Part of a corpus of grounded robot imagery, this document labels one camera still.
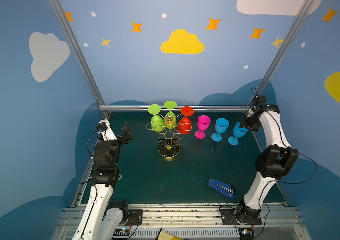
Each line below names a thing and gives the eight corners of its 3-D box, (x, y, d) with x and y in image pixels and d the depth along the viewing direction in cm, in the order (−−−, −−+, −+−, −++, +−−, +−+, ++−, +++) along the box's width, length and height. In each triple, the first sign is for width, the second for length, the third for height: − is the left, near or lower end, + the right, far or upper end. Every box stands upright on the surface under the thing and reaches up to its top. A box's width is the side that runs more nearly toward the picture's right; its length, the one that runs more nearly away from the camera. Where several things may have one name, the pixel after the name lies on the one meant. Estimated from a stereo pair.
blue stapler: (206, 185, 88) (207, 182, 85) (209, 178, 90) (210, 175, 87) (231, 199, 83) (234, 197, 80) (234, 191, 85) (236, 189, 83)
